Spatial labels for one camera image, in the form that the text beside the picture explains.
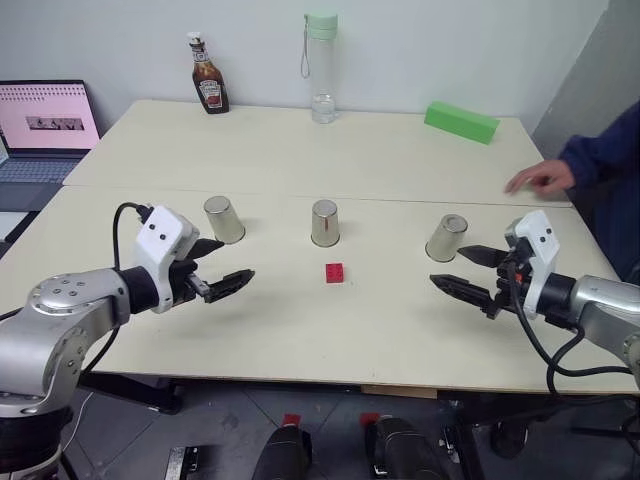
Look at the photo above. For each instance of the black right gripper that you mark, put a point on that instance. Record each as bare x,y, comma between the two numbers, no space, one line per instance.
512,280

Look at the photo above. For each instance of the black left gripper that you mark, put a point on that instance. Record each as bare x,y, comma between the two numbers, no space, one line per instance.
181,285

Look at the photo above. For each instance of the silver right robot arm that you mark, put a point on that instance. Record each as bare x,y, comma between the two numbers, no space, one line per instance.
600,305

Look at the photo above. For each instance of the dark blue sleeved forearm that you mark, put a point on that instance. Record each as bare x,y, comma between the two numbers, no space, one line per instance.
605,150

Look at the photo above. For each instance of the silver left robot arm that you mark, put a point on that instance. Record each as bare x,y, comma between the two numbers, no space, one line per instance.
75,300

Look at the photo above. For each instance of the person's bare hand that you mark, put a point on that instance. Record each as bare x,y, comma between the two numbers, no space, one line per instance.
545,175

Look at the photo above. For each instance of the upturned steel cup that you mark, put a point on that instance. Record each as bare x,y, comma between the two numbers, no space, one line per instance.
446,240
326,225
225,220

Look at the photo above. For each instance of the red toy brick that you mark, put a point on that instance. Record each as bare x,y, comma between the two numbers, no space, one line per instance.
335,274

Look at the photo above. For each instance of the person's dark blue clothed body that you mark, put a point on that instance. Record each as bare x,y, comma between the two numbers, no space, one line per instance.
612,235

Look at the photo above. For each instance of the green rectangular block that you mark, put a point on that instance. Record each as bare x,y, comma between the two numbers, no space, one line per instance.
460,124

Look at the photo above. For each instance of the ketchup bottle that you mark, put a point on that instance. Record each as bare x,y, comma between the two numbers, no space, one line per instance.
210,85

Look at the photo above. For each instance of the dark rounded shape with red tag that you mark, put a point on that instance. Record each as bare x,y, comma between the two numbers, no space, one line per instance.
400,450
282,455

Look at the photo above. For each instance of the clear bottle with green lid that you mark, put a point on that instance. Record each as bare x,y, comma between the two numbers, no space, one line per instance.
322,75

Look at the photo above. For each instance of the open grey laptop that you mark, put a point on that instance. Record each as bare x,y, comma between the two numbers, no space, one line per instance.
47,120

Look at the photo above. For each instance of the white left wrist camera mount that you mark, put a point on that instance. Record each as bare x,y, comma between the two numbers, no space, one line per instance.
157,235

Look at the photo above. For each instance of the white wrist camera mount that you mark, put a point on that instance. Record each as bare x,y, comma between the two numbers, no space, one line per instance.
542,245
157,235

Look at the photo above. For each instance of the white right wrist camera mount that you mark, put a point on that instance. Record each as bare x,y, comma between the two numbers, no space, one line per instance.
542,245

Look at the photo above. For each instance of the black table frame bar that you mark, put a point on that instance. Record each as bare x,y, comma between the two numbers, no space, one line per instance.
135,390

